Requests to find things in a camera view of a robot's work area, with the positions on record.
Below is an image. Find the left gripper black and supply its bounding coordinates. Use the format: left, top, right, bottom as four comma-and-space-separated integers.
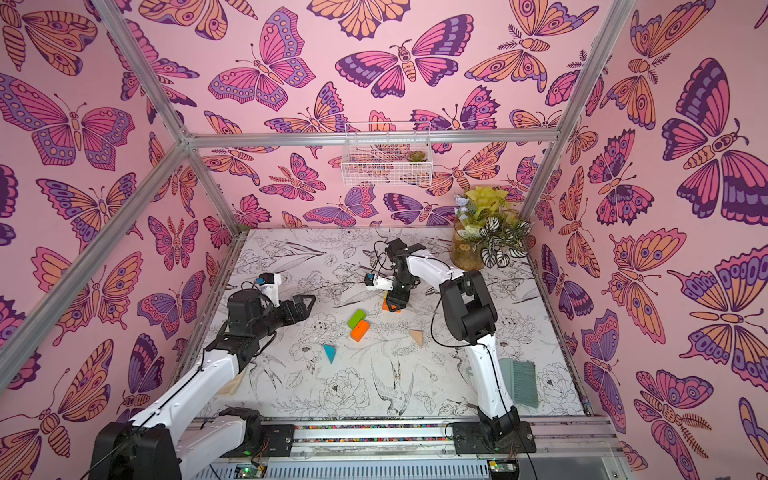
251, 294, 315, 342

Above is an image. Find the orange small block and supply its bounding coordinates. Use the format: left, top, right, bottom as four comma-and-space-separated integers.
382, 299, 401, 313

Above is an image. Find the green rectangular block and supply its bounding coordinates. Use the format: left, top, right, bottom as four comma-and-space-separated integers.
347, 309, 366, 329

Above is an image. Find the orange long rectangular block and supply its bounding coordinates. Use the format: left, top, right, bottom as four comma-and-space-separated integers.
350, 320, 370, 342

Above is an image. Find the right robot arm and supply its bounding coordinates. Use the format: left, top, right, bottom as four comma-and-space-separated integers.
373, 239, 521, 443

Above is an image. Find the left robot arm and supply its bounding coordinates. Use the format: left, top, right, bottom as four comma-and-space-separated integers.
83, 285, 316, 479

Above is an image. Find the natural wood triangle block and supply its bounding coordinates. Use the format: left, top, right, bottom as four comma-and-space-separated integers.
409, 329, 424, 347

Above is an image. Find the teal triangle block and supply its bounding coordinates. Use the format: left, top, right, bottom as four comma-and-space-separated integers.
322, 344, 337, 363

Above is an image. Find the amber glass vase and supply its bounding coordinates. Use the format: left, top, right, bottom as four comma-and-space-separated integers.
450, 220, 485, 271

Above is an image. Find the artificial plant bouquet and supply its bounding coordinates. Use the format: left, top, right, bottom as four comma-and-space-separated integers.
454, 186, 531, 268

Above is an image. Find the small succulent in basket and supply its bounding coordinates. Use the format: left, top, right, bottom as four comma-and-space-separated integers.
408, 151, 428, 163

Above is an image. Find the green circuit board left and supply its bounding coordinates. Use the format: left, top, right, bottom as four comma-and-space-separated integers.
233, 464, 266, 480

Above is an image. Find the green circuit board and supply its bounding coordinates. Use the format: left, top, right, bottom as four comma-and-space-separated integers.
487, 460, 520, 480
233, 464, 266, 480

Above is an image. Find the green circuit board right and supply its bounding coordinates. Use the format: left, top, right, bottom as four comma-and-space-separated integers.
487, 460, 520, 480

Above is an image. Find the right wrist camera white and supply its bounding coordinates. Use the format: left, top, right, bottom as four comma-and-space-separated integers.
364, 273, 394, 291

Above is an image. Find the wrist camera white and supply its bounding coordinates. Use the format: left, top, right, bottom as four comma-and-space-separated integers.
256, 273, 282, 306
364, 273, 394, 291

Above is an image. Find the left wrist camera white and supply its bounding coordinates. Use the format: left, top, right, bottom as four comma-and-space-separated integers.
256, 273, 282, 306

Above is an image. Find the white wire basket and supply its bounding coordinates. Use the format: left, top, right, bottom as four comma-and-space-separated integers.
338, 120, 434, 188

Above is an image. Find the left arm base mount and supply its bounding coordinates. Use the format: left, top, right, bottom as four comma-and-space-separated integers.
224, 424, 296, 458

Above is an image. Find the aluminium front rail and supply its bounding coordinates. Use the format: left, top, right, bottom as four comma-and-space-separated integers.
262, 416, 621, 460

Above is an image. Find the aluminium frame back bar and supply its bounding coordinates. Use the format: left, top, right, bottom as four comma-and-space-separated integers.
186, 129, 559, 149

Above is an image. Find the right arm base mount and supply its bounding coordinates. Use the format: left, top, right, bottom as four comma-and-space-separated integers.
450, 422, 537, 455

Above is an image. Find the aluminium frame left diagonal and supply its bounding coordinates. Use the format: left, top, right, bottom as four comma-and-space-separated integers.
1, 143, 187, 390

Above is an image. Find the aluminium frame right post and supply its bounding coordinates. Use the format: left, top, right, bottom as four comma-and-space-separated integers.
519, 0, 635, 220

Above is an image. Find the aluminium frame post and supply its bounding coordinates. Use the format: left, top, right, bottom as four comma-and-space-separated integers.
519, 0, 635, 220
93, 0, 239, 236

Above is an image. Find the aluminium frame left post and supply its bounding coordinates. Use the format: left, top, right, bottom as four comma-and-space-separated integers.
93, 0, 239, 236

